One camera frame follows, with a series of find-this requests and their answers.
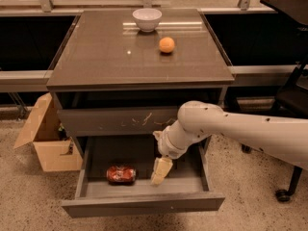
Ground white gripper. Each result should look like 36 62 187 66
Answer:
151 128 186 186

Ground red coke can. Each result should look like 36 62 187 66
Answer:
106 166 137 184

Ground white ceramic bowl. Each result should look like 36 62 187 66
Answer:
132 8 162 32

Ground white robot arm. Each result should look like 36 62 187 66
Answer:
151 101 308 186

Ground scratched grey top drawer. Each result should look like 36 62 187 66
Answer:
58 106 178 137

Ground open grey middle drawer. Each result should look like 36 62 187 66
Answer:
62 135 224 218

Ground open cardboard box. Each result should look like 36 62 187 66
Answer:
13 93 83 172

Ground grey drawer cabinet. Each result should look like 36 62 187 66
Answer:
46 8 236 218

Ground orange fruit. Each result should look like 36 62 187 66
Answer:
159 37 175 54

